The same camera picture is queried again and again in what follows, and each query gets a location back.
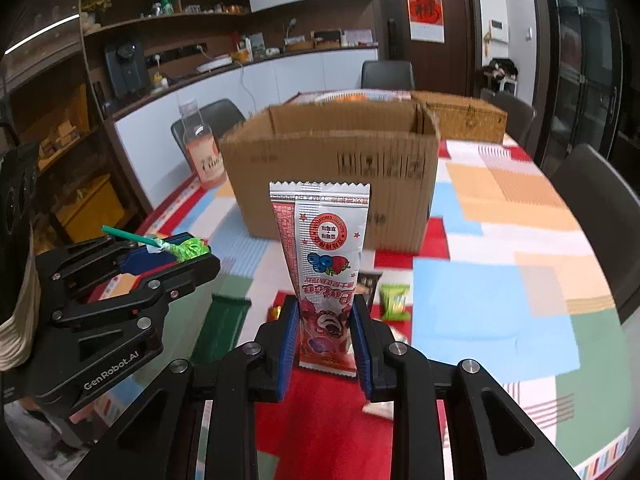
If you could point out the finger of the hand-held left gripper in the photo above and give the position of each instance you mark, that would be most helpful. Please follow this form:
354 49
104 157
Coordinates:
190 272
140 262

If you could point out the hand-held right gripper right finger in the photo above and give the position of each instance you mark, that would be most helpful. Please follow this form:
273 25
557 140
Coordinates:
361 357

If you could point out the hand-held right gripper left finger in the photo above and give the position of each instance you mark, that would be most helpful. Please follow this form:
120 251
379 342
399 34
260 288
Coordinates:
289 352

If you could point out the green lollipop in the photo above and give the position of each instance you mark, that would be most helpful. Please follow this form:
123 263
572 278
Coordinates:
190 249

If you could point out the silver pink snack packet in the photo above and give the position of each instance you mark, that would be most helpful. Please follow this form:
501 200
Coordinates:
325 240

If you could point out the brown cardboard box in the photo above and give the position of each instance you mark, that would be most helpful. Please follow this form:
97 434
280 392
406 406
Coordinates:
310 160

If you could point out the person's left forearm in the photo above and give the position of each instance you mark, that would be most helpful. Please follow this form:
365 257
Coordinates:
15 310

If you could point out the gold wrapped candy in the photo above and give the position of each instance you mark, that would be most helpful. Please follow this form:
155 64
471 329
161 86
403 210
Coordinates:
276 312

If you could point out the dark green packet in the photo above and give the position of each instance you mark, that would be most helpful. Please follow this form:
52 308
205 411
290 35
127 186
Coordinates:
225 325

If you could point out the yellow green snack packet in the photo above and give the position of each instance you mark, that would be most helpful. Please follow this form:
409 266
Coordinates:
395 300

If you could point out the yellow storage crate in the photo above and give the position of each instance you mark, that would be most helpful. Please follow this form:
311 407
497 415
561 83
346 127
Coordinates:
95 207

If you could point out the black snack packet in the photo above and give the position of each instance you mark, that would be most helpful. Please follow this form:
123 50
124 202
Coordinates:
369 285

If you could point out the orange drink bottle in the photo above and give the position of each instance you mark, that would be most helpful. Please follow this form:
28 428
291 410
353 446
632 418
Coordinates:
202 160

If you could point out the colourful patchwork tablecloth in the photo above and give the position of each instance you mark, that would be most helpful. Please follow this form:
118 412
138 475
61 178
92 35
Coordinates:
500 285

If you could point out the dark grey chair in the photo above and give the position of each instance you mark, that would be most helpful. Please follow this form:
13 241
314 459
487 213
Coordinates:
517 115
227 112
600 210
387 74

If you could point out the black coffee machine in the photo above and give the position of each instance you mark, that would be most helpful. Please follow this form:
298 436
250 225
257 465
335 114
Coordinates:
125 67

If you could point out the white round tray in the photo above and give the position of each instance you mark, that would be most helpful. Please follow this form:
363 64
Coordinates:
214 65

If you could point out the white counter cabinet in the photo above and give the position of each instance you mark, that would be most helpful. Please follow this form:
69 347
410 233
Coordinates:
300 72

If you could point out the wicker basket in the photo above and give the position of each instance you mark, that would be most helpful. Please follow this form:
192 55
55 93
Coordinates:
465 115

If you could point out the dark bag on stool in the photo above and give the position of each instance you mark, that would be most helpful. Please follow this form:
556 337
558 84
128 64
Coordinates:
500 72

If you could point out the dark brown door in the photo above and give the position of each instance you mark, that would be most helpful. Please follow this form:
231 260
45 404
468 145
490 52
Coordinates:
455 35

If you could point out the black glass cabinet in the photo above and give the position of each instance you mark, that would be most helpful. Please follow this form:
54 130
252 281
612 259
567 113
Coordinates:
585 60

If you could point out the red white wall poster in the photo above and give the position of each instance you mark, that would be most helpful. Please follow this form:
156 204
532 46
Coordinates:
426 10

